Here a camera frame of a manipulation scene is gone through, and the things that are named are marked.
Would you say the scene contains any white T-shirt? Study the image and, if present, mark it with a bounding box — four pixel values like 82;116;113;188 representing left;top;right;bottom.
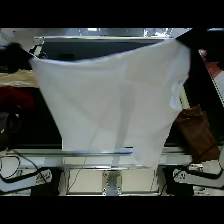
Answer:
29;37;192;169

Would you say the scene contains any brown garment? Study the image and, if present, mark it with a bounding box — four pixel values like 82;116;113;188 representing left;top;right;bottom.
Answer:
174;104;222;164

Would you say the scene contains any red garment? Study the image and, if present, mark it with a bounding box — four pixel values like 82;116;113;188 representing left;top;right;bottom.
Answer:
0;85;37;112

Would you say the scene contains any beige garment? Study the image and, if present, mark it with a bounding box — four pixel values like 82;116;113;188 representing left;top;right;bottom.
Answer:
0;69;38;89

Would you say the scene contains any black cable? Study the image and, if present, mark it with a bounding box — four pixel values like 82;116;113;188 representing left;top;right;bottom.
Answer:
0;149;52;188

